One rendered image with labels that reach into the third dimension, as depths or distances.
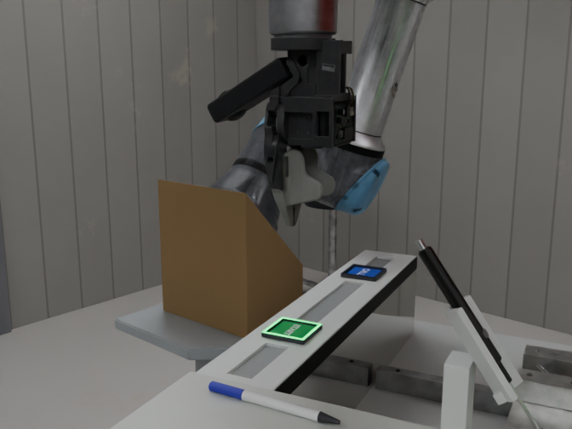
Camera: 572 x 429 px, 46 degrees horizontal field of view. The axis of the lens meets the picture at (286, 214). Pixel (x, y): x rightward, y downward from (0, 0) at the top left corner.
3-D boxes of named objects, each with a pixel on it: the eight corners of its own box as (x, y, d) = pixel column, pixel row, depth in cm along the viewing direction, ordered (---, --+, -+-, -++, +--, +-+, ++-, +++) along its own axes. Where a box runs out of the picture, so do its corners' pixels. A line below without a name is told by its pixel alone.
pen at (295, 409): (341, 414, 60) (214, 379, 67) (337, 420, 59) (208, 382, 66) (341, 425, 60) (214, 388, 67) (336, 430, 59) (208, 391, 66)
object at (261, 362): (414, 332, 118) (417, 255, 115) (270, 517, 70) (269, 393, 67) (363, 323, 122) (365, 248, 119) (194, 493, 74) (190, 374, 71)
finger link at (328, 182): (328, 229, 77) (329, 149, 75) (282, 224, 80) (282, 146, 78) (338, 224, 80) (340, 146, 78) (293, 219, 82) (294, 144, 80)
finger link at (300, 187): (317, 236, 74) (318, 152, 72) (270, 230, 77) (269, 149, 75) (328, 229, 77) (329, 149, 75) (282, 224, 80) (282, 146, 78)
